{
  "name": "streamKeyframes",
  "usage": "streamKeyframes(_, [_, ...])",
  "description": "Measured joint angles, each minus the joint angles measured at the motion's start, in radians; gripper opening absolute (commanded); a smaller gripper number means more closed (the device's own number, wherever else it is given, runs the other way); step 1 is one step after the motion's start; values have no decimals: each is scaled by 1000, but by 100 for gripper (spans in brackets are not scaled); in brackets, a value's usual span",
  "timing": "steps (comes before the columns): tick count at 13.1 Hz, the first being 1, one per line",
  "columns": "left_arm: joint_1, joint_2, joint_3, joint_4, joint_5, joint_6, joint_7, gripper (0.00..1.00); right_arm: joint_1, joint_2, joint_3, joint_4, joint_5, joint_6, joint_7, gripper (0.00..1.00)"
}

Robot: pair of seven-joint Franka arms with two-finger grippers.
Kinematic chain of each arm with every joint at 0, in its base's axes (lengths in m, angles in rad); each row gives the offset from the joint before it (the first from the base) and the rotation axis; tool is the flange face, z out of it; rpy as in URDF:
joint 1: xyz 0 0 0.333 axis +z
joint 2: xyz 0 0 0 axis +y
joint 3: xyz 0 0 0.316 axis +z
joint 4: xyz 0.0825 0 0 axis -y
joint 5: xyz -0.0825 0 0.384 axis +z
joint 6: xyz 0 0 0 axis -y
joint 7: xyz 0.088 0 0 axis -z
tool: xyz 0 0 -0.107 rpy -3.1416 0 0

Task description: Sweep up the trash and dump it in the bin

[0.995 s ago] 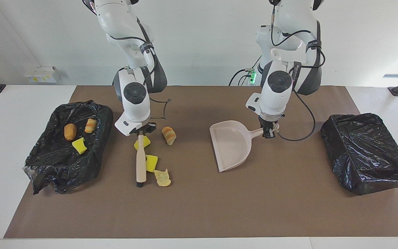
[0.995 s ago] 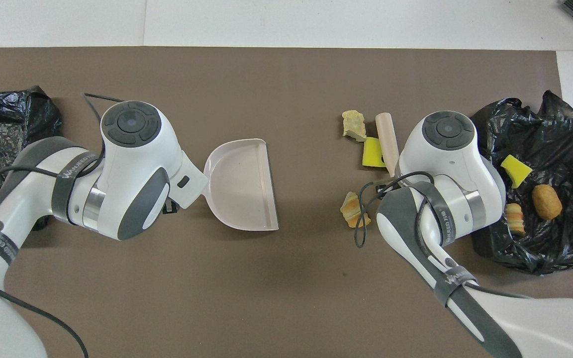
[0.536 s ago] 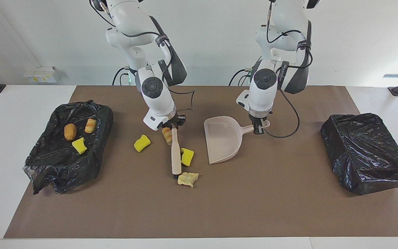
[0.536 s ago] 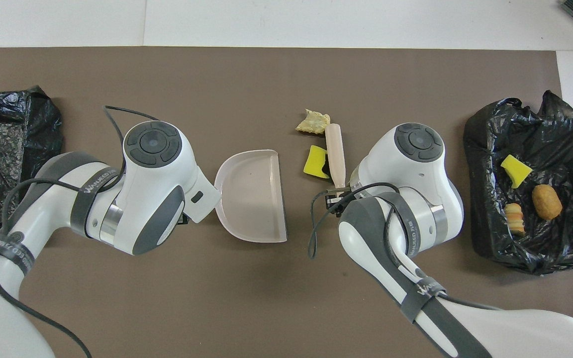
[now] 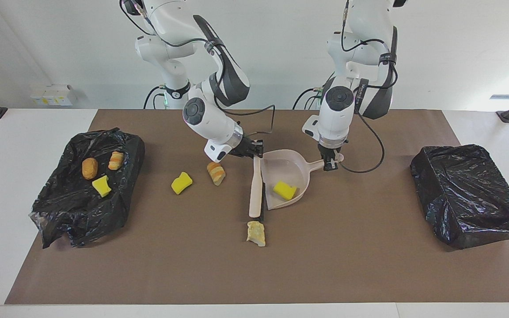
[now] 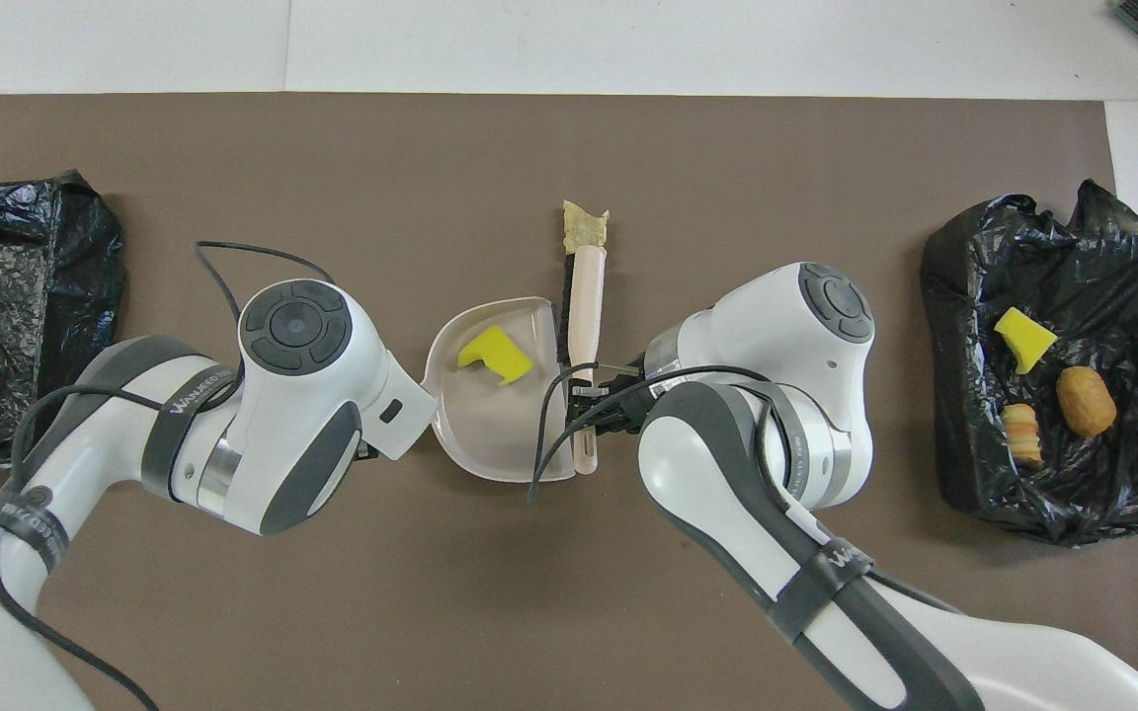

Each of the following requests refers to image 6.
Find open black bag-lined bin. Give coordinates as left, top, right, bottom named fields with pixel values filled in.
left=920, top=180, right=1138, bottom=547

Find green and yellow sponge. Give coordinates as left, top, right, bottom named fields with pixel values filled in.
left=993, top=306, right=1060, bottom=376

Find beige plastic dustpan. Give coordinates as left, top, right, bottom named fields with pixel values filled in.
left=421, top=296, right=580, bottom=485

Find pale yellow toy pastry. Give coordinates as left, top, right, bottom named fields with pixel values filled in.
left=1001, top=403, right=1045, bottom=468

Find brown table mat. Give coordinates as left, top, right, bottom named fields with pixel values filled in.
left=0, top=94, right=1138, bottom=711

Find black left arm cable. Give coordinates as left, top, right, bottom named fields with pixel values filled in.
left=0, top=240, right=335, bottom=711

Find brown toy bread roll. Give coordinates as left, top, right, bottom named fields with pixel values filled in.
left=1056, top=366, right=1119, bottom=439

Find taut black bag-lined bin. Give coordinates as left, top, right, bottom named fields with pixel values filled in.
left=0, top=170, right=127, bottom=470

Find pale yellow crinkled chip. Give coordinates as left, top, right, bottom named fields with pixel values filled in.
left=561, top=200, right=611, bottom=253

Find beige brush black bristles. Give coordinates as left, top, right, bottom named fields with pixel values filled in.
left=559, top=245, right=609, bottom=476

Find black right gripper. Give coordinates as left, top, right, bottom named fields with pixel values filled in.
left=570, top=360, right=654, bottom=434

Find notched yellow sponge piece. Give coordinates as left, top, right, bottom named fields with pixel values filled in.
left=456, top=325, right=535, bottom=385

